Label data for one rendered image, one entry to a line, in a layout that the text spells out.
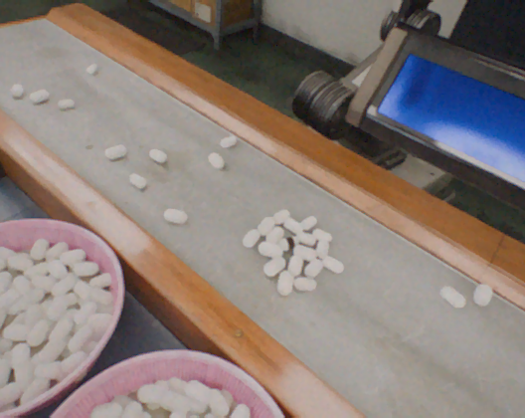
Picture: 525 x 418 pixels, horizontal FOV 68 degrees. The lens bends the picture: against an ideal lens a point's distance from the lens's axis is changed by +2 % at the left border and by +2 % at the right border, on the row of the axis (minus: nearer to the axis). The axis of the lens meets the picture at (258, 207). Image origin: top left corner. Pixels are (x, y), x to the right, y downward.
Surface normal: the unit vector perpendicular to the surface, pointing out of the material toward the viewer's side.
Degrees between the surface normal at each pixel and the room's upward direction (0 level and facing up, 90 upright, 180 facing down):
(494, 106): 58
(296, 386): 0
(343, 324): 0
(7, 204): 0
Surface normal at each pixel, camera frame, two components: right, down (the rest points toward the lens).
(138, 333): 0.12, -0.69
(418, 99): -0.47, 0.04
